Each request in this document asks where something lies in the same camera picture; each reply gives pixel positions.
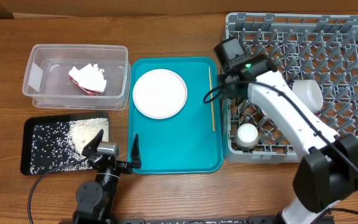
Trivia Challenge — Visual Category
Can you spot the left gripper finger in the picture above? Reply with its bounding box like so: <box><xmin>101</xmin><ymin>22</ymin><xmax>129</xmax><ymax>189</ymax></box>
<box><xmin>81</xmin><ymin>129</ymin><xmax>104</xmax><ymax>157</ymax></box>
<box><xmin>130</xmin><ymin>134</ymin><xmax>142</xmax><ymax>169</ymax></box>

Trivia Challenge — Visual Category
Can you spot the red snack wrapper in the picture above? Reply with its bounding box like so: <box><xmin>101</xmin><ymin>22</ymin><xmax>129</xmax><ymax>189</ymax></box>
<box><xmin>70</xmin><ymin>78</ymin><xmax>103</xmax><ymax>96</ymax></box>

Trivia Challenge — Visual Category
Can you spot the white rice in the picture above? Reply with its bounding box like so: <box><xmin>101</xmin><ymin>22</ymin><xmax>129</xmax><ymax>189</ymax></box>
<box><xmin>29</xmin><ymin>118</ymin><xmax>109</xmax><ymax>175</ymax></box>

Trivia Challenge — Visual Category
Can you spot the white round plate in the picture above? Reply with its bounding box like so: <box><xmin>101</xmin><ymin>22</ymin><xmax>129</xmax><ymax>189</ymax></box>
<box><xmin>132</xmin><ymin>68</ymin><xmax>188</xmax><ymax>119</ymax></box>

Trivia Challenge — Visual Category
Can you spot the grey bowl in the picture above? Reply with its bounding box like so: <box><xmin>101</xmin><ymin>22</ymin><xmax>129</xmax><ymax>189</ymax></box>
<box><xmin>292</xmin><ymin>80</ymin><xmax>324</xmax><ymax>113</ymax></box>

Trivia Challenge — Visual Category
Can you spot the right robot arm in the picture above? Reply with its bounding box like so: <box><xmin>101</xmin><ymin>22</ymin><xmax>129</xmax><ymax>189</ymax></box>
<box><xmin>214</xmin><ymin>37</ymin><xmax>358</xmax><ymax>223</ymax></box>

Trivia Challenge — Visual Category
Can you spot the clear plastic bin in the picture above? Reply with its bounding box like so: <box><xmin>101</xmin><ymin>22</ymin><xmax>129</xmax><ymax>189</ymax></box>
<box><xmin>22</xmin><ymin>44</ymin><xmax>131</xmax><ymax>110</ymax></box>

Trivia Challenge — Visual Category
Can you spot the white napkin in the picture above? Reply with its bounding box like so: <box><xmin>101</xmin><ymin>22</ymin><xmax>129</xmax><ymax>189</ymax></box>
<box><xmin>68</xmin><ymin>63</ymin><xmax>107</xmax><ymax>93</ymax></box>

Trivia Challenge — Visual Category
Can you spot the grey dish rack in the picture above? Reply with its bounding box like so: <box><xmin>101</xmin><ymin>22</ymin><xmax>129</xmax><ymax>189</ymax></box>
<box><xmin>221</xmin><ymin>12</ymin><xmax>358</xmax><ymax>167</ymax></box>

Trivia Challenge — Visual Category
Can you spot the wooden chopstick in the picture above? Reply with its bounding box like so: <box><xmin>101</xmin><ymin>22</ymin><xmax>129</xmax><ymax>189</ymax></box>
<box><xmin>208</xmin><ymin>67</ymin><xmax>216</xmax><ymax>132</ymax></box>

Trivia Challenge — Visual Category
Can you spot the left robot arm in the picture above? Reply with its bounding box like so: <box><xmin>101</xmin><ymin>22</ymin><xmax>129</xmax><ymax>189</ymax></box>
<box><xmin>73</xmin><ymin>130</ymin><xmax>142</xmax><ymax>224</ymax></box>

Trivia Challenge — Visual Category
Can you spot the black tray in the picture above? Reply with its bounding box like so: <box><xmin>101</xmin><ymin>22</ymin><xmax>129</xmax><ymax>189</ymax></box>
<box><xmin>21</xmin><ymin>111</ymin><xmax>109</xmax><ymax>175</ymax></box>

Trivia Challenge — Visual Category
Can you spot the teal plastic tray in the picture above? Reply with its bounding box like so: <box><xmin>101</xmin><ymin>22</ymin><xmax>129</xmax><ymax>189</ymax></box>
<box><xmin>128</xmin><ymin>57</ymin><xmax>223</xmax><ymax>174</ymax></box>

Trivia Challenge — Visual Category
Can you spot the white paper cup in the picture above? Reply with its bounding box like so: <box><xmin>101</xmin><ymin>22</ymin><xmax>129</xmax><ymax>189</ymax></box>
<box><xmin>234</xmin><ymin>123</ymin><xmax>259</xmax><ymax>149</ymax></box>

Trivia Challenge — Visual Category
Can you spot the white pink bowl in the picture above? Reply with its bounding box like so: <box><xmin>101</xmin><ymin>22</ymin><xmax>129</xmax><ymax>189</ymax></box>
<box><xmin>261</xmin><ymin>108</ymin><xmax>270</xmax><ymax>119</ymax></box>

